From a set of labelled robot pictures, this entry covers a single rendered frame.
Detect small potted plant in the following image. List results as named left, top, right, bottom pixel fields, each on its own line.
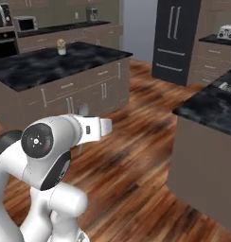
left=56, top=38, right=67, bottom=57

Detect silver metallic utensil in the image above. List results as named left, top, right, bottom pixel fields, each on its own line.
left=219, top=81, right=231, bottom=95

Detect brown cupboard run, black top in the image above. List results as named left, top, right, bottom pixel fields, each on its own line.
left=16, top=20, right=124, bottom=55

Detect brown kitchen island, black top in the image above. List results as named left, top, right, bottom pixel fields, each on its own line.
left=0, top=41, right=134, bottom=132

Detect brown wall cupboards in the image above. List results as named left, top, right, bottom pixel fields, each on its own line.
left=7, top=0, right=120, bottom=9

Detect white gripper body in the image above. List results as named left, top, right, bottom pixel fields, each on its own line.
left=98, top=117, right=114, bottom=138

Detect brown drawer run, black top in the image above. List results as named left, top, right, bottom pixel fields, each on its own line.
left=186, top=33, right=231, bottom=88

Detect brown counter unit, black top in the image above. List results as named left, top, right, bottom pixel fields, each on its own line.
left=167, top=67, right=231, bottom=234

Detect silver coffee machine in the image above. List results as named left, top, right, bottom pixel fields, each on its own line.
left=85, top=7, right=99, bottom=23

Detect black fridge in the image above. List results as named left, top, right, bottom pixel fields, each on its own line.
left=151, top=0, right=204, bottom=87

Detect silver microwave oven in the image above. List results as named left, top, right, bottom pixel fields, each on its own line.
left=0, top=3, right=14, bottom=29

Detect black built-in oven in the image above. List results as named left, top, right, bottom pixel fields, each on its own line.
left=0, top=29, right=21, bottom=60

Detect white toaster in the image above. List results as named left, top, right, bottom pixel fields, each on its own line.
left=216, top=24, right=231, bottom=42

